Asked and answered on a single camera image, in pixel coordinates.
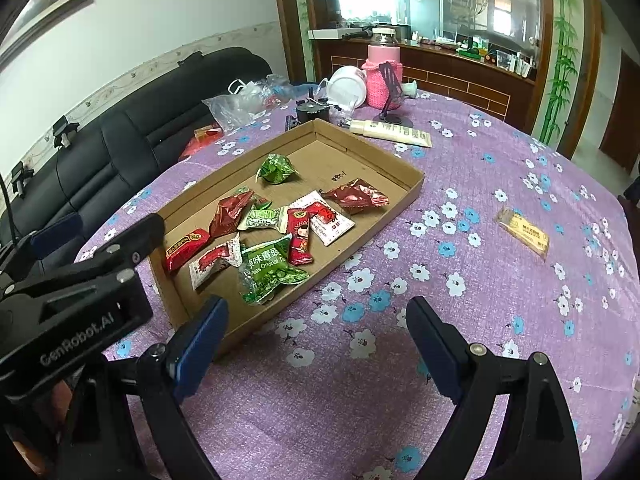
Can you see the small metal object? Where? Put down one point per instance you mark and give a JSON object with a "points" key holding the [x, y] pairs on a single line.
{"points": [[345, 122]]}

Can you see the black round device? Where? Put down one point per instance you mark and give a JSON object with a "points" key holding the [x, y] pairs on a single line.
{"points": [[310, 110]]}

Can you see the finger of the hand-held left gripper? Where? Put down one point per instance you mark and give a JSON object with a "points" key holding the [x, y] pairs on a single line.
{"points": [[135, 240], [57, 235]]}

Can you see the white flat box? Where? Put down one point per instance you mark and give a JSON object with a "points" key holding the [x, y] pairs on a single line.
{"points": [[325, 34]]}

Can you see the yellow snack packet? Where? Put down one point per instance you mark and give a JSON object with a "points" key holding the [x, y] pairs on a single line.
{"points": [[522, 230]]}

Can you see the crumpled bluish plastic bag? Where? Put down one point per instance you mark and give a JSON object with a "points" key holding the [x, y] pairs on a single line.
{"points": [[277, 90]]}

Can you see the group of small bottles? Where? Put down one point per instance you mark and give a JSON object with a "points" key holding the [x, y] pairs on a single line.
{"points": [[517, 62]]}

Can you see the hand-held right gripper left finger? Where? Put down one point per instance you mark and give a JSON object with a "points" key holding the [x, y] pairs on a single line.
{"points": [[197, 355]]}

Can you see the maroon snack packet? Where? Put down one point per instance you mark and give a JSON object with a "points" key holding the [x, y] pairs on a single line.
{"points": [[355, 194]]}

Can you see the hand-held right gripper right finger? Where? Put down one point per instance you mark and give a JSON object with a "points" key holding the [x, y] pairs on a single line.
{"points": [[435, 355]]}

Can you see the white face mask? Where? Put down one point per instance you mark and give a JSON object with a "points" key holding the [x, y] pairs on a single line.
{"points": [[242, 86]]}

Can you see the small black clip device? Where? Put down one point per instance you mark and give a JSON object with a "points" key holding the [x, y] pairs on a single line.
{"points": [[22, 176], [65, 130]]}

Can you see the pale green cup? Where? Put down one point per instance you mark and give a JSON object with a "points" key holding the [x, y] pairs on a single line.
{"points": [[411, 89]]}

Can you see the black leather sofa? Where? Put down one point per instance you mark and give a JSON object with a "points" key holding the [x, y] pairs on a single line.
{"points": [[125, 130]]}

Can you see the green pea snack packet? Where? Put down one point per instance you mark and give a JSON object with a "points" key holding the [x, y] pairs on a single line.
{"points": [[272, 272]]}

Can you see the green foil candy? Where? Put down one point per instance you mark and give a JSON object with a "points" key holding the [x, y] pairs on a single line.
{"points": [[275, 167]]}

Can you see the wooden partition cabinet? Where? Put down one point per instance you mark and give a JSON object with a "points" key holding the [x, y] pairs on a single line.
{"points": [[450, 75]]}

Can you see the purple floral tablecloth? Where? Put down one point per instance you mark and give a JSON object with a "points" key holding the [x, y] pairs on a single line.
{"points": [[450, 310]]}

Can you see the pink knitted bottle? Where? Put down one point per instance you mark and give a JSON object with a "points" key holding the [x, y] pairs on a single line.
{"points": [[377, 80]]}

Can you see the red plastic bag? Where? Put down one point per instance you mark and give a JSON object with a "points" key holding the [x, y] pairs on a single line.
{"points": [[195, 151]]}

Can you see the cardboard tray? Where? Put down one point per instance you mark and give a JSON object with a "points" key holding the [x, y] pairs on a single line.
{"points": [[330, 160]]}

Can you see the bamboo wall decal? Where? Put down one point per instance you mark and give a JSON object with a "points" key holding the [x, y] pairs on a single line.
{"points": [[301, 20]]}

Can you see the white red crinkled packet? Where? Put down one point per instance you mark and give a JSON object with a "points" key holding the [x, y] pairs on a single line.
{"points": [[212, 262]]}

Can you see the white packet red label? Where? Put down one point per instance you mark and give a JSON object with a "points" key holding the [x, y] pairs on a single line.
{"points": [[327, 225]]}

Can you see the white plastic tub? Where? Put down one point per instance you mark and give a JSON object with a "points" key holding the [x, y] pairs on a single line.
{"points": [[345, 87]]}

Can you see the red packet gold logo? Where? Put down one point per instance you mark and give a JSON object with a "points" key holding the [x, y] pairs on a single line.
{"points": [[185, 250]]}

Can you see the framed wall picture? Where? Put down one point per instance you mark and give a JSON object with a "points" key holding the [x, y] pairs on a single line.
{"points": [[45, 5]]}

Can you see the brown wooden door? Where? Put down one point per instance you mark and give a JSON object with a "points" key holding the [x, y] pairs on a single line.
{"points": [[622, 115]]}

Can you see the red crinkled snack packet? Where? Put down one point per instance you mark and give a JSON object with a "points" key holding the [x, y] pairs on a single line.
{"points": [[227, 212]]}

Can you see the cream tube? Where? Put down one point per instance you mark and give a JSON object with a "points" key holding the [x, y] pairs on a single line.
{"points": [[390, 132]]}

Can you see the phone stand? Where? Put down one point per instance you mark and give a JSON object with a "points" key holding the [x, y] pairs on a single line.
{"points": [[390, 77]]}

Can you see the small red box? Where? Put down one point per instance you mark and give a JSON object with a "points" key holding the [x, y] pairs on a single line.
{"points": [[207, 133]]}

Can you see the clear plastic bag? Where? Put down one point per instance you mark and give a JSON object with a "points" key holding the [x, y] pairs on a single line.
{"points": [[230, 110]]}

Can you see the green box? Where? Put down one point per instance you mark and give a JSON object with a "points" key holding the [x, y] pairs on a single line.
{"points": [[472, 53]]}

